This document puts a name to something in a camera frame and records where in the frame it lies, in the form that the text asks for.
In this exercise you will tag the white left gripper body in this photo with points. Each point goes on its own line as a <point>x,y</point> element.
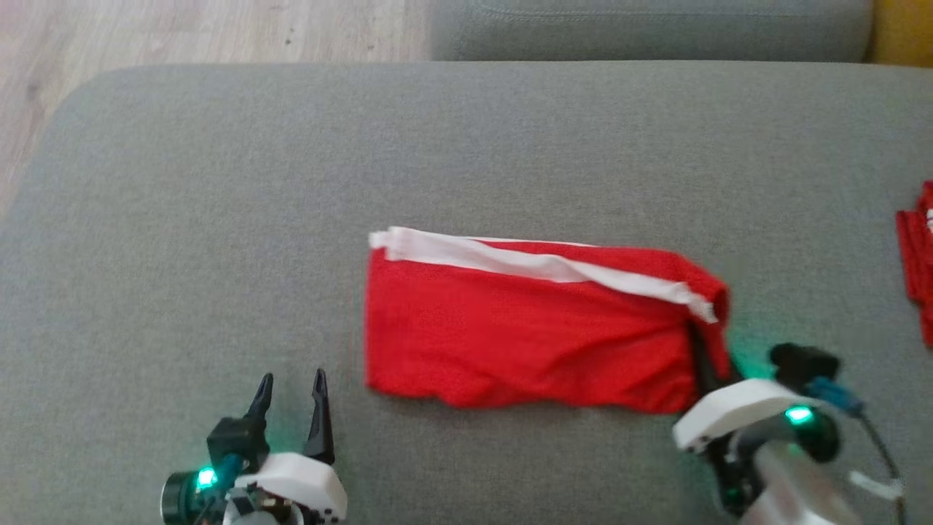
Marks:
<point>306,485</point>

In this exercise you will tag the grey sofa back cushion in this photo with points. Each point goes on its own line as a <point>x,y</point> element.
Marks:
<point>656,29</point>

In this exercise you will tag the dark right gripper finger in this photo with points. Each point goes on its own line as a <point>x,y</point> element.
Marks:
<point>734,373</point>
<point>705,364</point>

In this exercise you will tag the red shorts with white trim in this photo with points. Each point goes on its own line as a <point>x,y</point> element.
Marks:
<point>525,335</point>

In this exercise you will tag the grey fabric sofa seat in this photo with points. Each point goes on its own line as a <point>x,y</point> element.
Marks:
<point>291,182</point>

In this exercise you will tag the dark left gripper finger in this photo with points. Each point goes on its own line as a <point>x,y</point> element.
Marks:
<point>321,423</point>
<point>261,405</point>

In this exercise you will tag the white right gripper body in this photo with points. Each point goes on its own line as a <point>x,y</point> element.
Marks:
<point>736,408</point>

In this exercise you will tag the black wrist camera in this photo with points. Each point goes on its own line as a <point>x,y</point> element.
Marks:
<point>802,364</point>
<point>233,445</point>

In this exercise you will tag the red white Bulls jersey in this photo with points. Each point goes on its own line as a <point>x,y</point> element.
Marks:
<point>920,262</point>

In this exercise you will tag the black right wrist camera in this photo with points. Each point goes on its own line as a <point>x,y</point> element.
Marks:
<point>802,364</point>

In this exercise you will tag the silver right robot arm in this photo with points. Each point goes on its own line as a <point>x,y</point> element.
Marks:
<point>794,481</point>

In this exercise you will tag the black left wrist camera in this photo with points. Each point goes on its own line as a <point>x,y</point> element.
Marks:
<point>233,445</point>

